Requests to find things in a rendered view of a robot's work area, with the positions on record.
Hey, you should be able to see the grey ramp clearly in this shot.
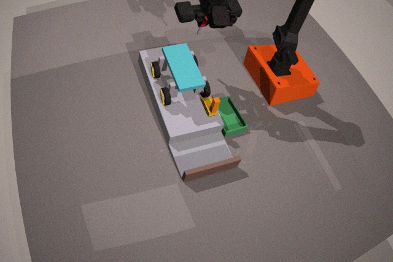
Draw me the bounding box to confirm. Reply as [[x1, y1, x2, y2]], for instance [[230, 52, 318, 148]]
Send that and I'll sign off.
[[138, 47, 241, 182]]

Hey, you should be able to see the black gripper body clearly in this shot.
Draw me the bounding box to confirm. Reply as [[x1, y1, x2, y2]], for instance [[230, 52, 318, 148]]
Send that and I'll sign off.
[[174, 0, 242, 23]]

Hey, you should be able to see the small trolley with teal deck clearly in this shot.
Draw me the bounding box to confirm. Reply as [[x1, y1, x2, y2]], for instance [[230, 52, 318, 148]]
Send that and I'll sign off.
[[150, 44, 211, 106]]

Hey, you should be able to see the green tray floor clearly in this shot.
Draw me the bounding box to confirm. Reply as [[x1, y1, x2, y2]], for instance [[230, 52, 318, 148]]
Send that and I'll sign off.
[[217, 101, 243, 131]]

